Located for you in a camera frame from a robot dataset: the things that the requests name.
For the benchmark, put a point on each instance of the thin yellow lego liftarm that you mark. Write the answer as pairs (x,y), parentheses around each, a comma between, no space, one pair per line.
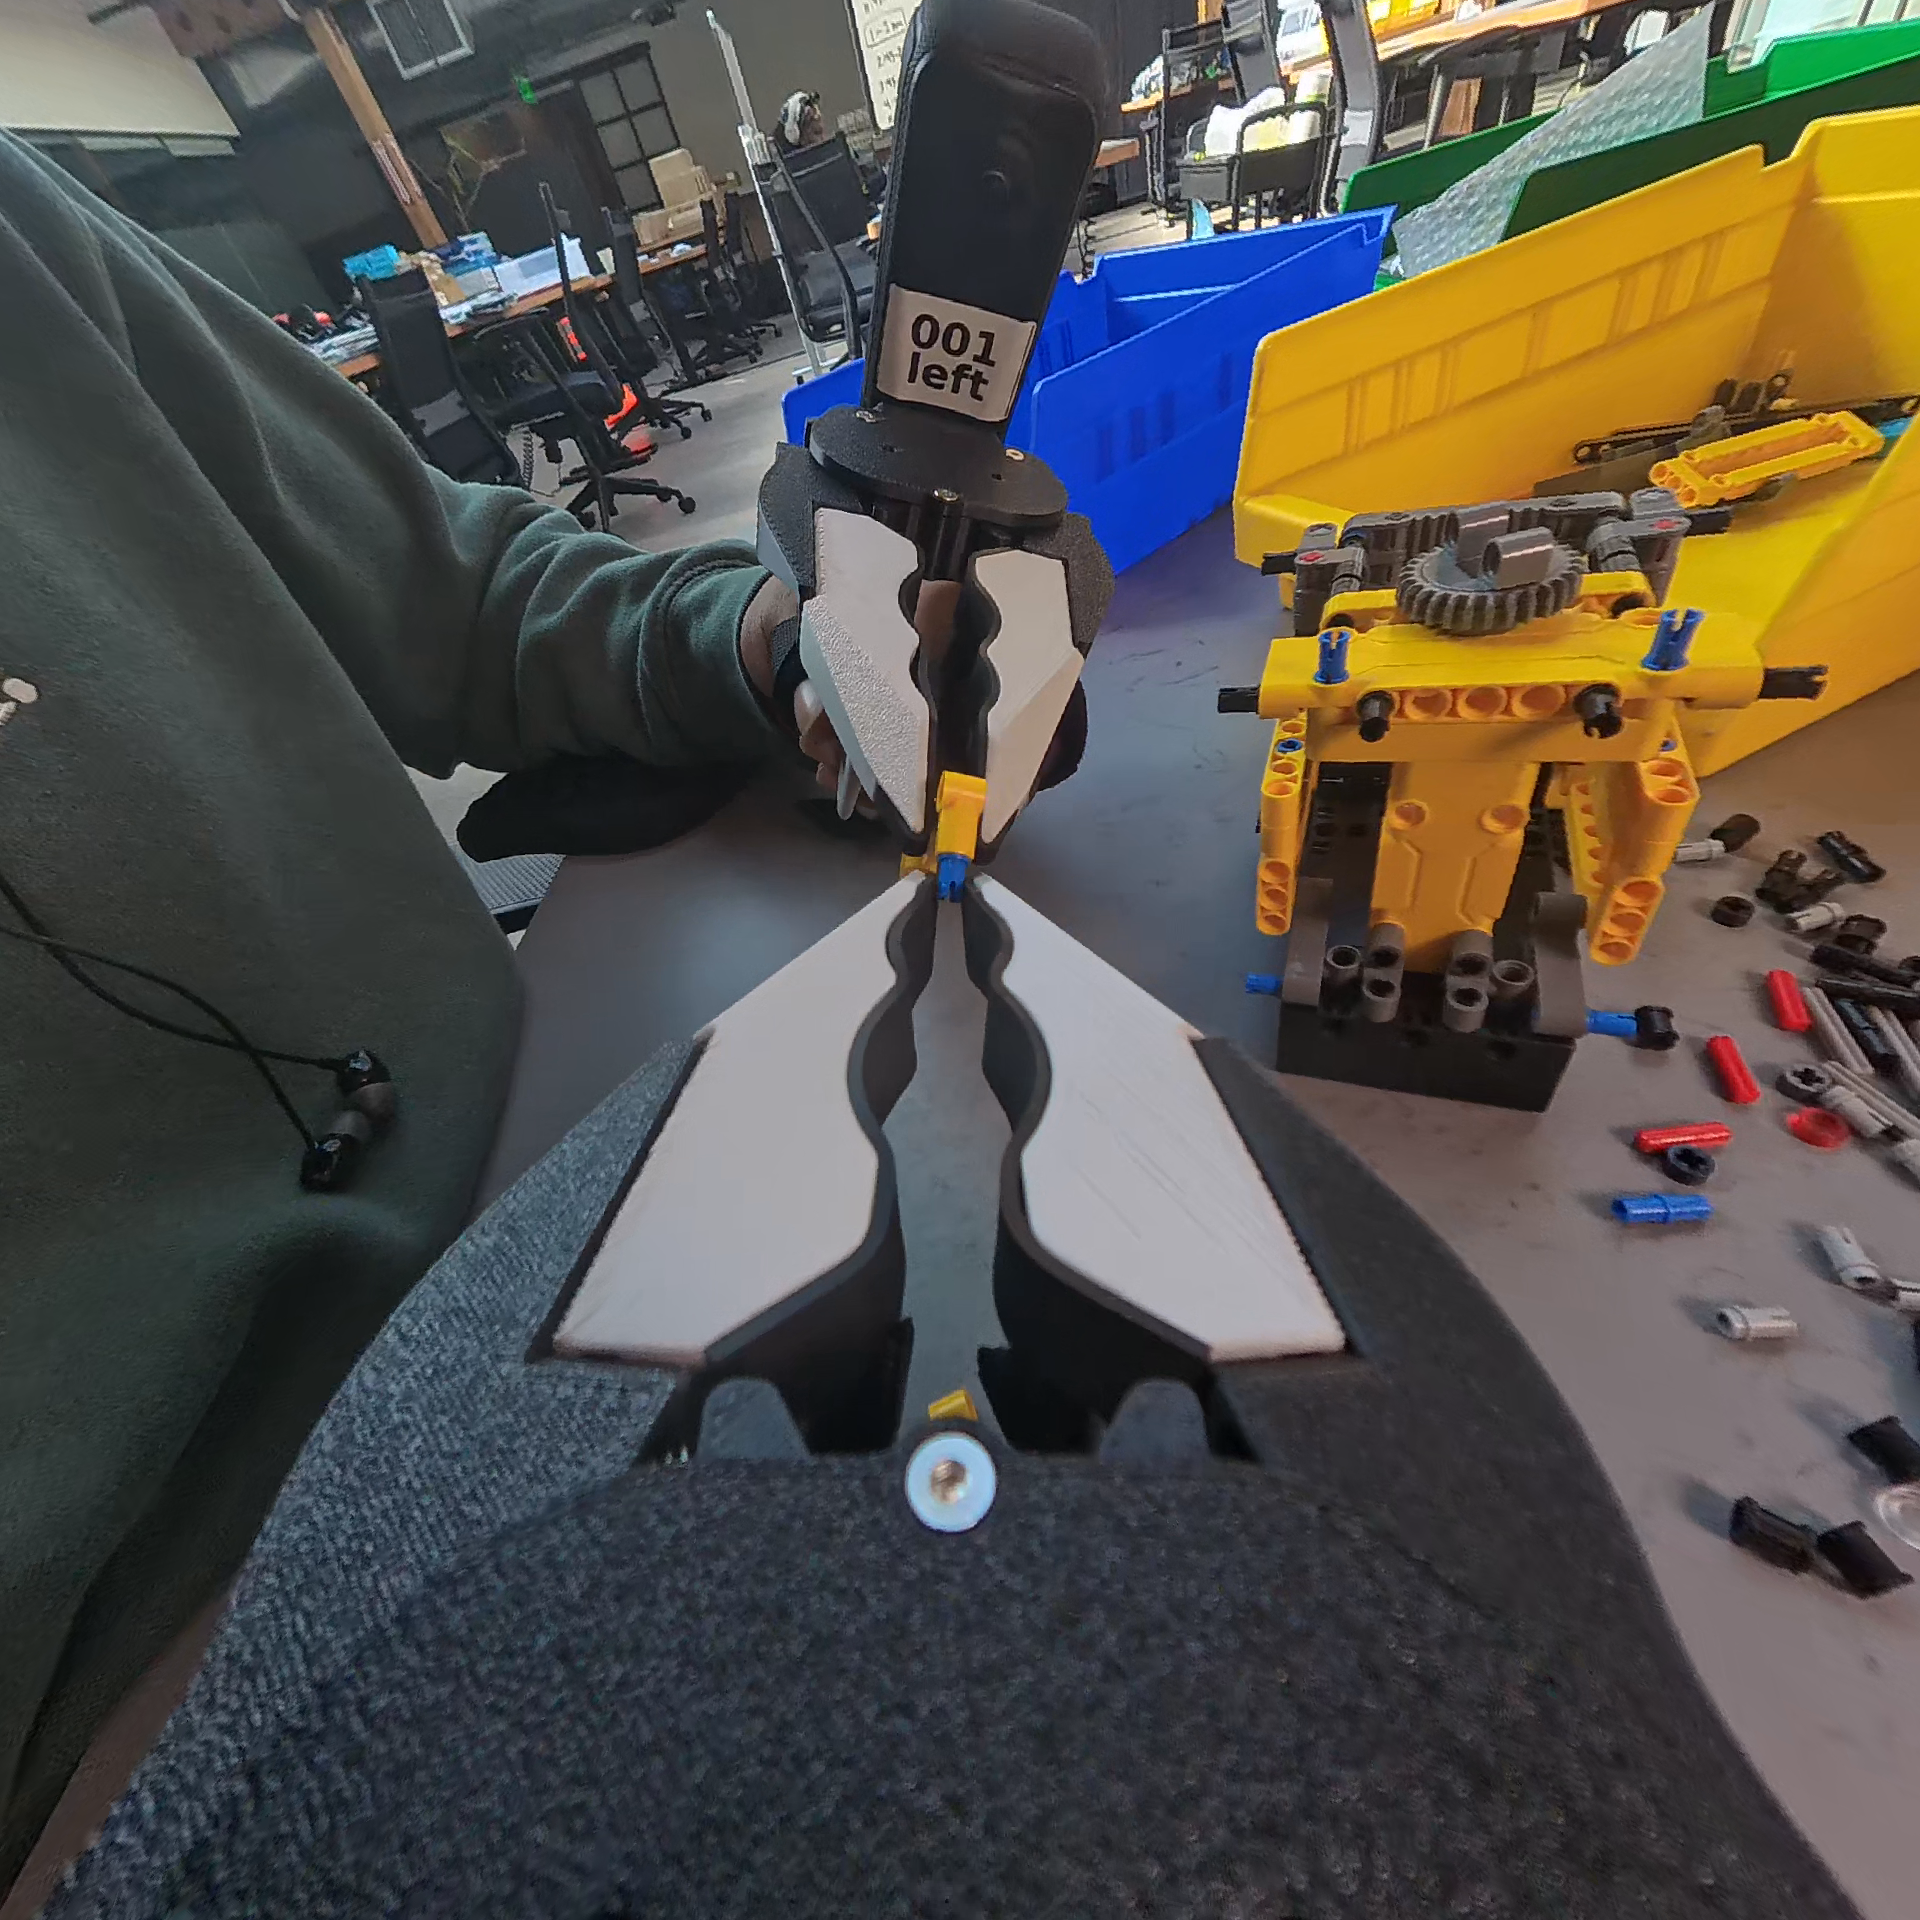
(959,799)

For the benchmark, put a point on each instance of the heap of assorted lego parts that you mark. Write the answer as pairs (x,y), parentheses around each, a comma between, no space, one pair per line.
(1762,454)

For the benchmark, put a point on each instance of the person's green sweatshirt torso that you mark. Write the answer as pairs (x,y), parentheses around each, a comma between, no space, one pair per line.
(177,1351)

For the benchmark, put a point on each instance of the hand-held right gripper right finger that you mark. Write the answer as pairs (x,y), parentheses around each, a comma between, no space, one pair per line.
(1174,1183)

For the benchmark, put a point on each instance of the person's left hand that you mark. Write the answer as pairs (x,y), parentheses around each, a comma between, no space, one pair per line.
(822,733)

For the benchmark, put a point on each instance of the black cart white bags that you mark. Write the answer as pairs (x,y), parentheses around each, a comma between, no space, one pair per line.
(1250,143)

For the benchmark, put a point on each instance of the person's left forearm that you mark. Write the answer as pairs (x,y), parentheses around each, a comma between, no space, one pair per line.
(600,632)

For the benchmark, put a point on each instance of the whiteboard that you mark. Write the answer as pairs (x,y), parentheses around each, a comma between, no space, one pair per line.
(871,59)

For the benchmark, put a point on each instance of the yellow lego vehicle model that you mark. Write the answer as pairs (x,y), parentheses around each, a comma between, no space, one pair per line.
(1466,838)

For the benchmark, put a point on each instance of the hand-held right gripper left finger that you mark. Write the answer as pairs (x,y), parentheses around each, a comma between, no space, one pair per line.
(733,1183)

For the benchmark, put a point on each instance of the bubble wrap sheet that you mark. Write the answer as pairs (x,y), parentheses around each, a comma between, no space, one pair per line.
(1562,152)

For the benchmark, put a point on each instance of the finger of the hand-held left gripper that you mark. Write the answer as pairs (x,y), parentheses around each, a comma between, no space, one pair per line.
(858,660)
(1038,660)

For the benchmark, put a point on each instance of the pile of loose lego pieces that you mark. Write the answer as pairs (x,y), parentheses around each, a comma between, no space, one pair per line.
(1857,1040)

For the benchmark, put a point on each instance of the yellow plastic bin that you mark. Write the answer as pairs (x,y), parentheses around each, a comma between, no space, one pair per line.
(1494,346)

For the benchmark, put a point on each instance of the clear round lego piece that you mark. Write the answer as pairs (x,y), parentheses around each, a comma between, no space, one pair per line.
(1902,1512)

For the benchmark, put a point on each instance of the black lego connector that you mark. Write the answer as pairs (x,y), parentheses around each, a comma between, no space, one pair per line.
(1884,1446)
(1866,1564)
(1775,1530)

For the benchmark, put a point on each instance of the red lego axle pin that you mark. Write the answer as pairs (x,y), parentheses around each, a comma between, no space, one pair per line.
(1685,1135)

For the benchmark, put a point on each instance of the black office chair red accents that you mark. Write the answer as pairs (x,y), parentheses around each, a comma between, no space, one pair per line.
(582,392)

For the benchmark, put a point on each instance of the blue plastic bin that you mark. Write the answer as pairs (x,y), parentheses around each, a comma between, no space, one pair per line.
(1203,376)

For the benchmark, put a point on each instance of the cluttered wooden office desk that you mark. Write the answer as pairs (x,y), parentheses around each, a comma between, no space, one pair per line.
(489,309)

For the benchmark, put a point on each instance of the light grey lego pin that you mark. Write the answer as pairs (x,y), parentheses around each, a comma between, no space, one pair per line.
(1756,1320)

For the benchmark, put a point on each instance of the green plastic bin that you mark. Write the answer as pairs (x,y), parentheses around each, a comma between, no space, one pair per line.
(1845,59)

